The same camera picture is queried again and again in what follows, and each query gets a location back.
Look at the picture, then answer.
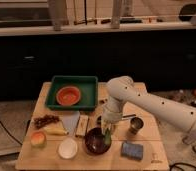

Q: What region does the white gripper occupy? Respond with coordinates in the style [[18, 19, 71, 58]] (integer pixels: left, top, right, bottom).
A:
[[101, 99, 124, 130]]

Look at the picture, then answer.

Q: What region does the green pepper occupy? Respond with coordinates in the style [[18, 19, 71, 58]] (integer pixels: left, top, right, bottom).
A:
[[104, 128, 111, 146]]

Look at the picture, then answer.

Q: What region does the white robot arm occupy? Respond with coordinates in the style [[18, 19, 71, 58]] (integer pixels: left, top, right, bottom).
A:
[[102, 76, 196, 140]]

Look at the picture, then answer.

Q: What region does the dark purple bowl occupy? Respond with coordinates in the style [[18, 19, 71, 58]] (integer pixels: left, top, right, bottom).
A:
[[85, 127, 111, 155]]

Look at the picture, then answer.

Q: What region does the orange bowl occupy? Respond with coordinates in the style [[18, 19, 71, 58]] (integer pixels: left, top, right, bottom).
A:
[[56, 86, 81, 106]]

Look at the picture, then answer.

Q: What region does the metal cup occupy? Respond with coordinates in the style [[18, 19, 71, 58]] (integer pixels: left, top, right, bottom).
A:
[[129, 117, 144, 135]]

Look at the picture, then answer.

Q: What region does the wooden block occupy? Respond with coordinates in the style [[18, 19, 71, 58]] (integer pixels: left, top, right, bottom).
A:
[[75, 115, 89, 137]]

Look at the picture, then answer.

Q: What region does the blue sponge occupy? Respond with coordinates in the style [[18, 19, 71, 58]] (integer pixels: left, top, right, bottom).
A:
[[121, 141, 143, 160]]

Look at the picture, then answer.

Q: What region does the grey triangular cloth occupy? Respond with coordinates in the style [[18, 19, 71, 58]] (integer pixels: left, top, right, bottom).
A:
[[62, 111, 80, 136]]

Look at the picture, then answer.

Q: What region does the green plastic tray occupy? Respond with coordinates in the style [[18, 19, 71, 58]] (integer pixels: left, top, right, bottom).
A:
[[45, 76, 98, 111]]

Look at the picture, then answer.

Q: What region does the white oval plate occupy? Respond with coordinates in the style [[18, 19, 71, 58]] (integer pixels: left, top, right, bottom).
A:
[[58, 138, 78, 159]]

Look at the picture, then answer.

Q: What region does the yellow banana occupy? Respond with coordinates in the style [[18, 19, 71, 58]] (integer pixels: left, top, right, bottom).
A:
[[44, 125, 68, 135]]

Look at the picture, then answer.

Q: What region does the bunch of dark grapes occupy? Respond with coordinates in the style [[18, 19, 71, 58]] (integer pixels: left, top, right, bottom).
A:
[[34, 115, 59, 129]]

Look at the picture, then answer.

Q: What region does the orange peach fruit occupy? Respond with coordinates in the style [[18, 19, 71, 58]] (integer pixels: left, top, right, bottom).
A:
[[30, 131, 46, 147]]

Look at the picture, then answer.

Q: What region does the black handled knife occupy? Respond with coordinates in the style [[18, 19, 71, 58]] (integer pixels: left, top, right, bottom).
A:
[[122, 114, 136, 120]]

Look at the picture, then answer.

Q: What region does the black cable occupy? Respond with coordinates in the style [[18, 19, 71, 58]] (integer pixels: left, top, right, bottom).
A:
[[0, 109, 24, 147]]

